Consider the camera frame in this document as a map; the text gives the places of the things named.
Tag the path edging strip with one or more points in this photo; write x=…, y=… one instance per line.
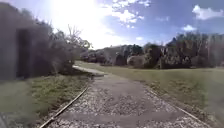
x=65, y=107

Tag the bushes beside building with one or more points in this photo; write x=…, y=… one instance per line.
x=63, y=53

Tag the grass field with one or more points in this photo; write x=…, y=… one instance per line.
x=186, y=83

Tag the dark building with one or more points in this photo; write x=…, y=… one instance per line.
x=16, y=46

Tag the grey gravel path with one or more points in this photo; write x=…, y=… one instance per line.
x=116, y=103

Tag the grass verge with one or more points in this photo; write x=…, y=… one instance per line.
x=40, y=93

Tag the row of trees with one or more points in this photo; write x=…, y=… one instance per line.
x=173, y=53

